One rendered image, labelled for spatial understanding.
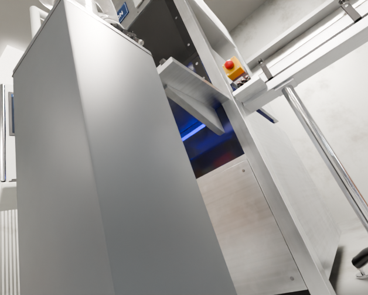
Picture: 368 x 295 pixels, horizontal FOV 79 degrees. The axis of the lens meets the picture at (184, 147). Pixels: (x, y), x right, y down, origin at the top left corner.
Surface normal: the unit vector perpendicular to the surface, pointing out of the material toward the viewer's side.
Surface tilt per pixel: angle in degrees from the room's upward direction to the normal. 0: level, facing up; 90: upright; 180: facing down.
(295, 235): 90
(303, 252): 90
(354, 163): 90
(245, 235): 90
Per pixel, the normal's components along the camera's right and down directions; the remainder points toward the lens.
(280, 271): -0.60, -0.12
